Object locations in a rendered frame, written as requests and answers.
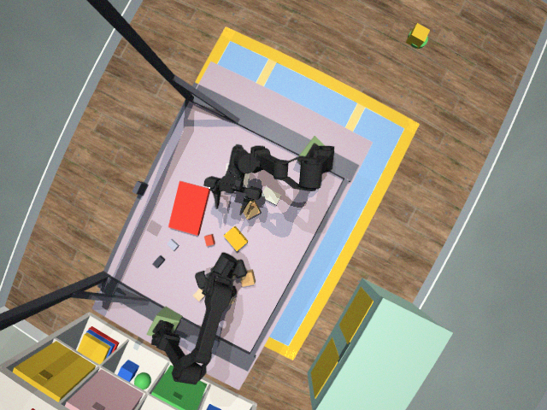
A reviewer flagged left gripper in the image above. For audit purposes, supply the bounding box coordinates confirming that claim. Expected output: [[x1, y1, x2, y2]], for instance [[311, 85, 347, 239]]
[[203, 166, 262, 215]]

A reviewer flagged yellow rectangular block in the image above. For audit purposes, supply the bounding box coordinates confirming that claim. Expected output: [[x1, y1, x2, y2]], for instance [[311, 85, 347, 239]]
[[224, 226, 248, 251]]

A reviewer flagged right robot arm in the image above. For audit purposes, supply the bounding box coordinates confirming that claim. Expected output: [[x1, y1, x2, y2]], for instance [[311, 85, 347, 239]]
[[151, 252, 237, 384]]

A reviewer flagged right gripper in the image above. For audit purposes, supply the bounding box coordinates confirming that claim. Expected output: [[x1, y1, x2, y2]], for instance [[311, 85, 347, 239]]
[[195, 260, 247, 289]]

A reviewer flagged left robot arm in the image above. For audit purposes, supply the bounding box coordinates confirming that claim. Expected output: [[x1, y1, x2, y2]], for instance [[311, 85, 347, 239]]
[[219, 143, 334, 194]]

